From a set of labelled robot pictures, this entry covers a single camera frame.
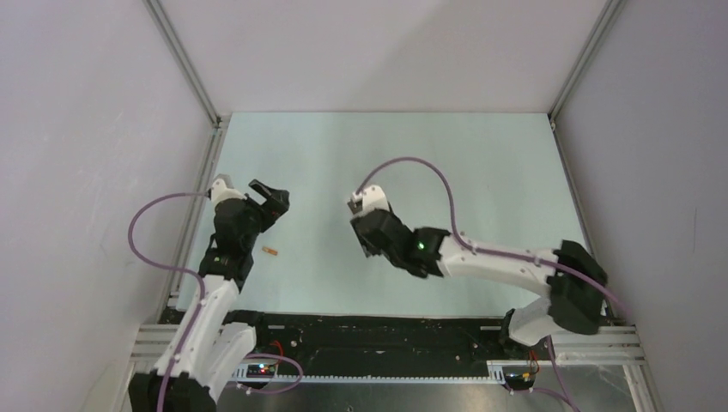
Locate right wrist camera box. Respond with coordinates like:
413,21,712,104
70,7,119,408
347,185,391,217

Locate controller board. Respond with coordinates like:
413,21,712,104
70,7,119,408
245,363,276,379
504,372,537,391

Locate left aluminium frame post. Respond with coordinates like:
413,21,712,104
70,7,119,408
142,0,232,308

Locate right controller board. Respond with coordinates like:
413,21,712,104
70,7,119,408
504,372,537,391

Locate aluminium frame post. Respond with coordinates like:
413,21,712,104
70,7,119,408
142,0,232,308
548,0,628,131

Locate right aluminium frame post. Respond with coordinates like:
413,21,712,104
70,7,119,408
548,0,628,131

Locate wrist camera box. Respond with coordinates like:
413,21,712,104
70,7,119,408
347,185,391,217
208,173,246,207

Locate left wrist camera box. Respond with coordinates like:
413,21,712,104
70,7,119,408
208,173,246,207

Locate orange battery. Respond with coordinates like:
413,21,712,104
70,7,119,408
262,246,279,256

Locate left controller board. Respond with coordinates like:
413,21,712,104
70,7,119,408
245,363,276,379

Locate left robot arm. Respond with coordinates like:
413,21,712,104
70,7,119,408
128,174,290,411

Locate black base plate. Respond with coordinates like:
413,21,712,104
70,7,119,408
222,310,549,379

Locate aluminium frame rail front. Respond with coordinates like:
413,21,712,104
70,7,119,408
131,324,646,385

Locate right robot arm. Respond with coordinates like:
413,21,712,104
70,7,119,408
350,209,608,359

